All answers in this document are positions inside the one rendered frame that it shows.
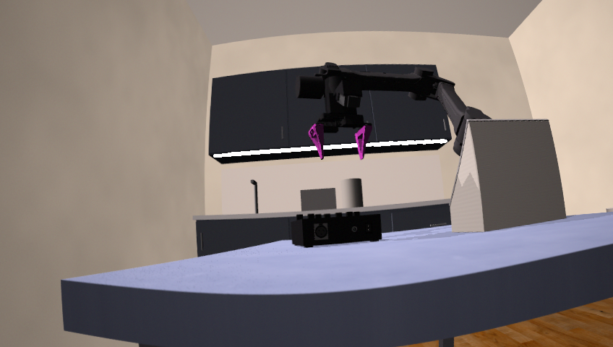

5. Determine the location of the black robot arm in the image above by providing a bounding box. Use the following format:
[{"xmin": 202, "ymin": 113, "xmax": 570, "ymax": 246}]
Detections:
[{"xmin": 295, "ymin": 62, "xmax": 492, "ymax": 156}]

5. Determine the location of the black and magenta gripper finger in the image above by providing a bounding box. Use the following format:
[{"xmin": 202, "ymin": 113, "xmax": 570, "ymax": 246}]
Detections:
[
  {"xmin": 355, "ymin": 125, "xmax": 372, "ymax": 160},
  {"xmin": 309, "ymin": 124, "xmax": 324, "ymax": 160}
]

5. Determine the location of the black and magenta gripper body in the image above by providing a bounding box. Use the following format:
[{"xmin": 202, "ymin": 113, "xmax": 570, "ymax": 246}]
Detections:
[{"xmin": 316, "ymin": 113, "xmax": 372, "ymax": 133}]

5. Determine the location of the black lighting desk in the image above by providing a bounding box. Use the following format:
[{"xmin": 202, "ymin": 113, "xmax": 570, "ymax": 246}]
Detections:
[{"xmin": 291, "ymin": 212, "xmax": 382, "ymax": 248}]

